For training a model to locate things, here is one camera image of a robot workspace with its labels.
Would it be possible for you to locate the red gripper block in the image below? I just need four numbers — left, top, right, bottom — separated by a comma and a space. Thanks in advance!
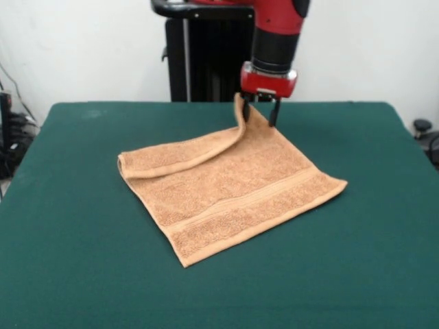
239, 61, 298, 129

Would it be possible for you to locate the tan terry towel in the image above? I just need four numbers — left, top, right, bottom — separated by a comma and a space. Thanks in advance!
117, 92, 349, 269

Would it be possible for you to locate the black office chair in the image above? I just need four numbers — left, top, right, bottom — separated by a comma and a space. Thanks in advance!
412, 118, 439, 171

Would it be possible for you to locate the dark green table cloth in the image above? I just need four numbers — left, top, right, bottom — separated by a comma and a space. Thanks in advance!
0, 100, 439, 329

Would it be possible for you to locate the black electronics box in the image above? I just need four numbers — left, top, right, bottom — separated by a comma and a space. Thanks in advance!
0, 90, 14, 148

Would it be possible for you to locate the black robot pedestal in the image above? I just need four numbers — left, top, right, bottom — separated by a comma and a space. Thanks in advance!
150, 0, 261, 103

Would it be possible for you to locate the black cable bundle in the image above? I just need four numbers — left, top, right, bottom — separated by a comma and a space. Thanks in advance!
8, 112, 39, 140

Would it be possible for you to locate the grey cable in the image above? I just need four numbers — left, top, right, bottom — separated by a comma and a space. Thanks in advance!
0, 63, 39, 125

